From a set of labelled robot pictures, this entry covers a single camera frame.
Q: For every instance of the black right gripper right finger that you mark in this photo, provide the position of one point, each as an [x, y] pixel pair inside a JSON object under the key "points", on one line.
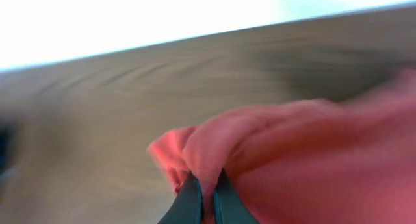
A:
{"points": [[228, 207]]}

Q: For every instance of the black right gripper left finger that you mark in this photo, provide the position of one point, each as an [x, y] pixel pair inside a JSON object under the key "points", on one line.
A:
{"points": [[187, 207]]}

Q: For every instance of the orange t-shirt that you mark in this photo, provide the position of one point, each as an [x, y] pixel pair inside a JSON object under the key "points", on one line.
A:
{"points": [[309, 161]]}

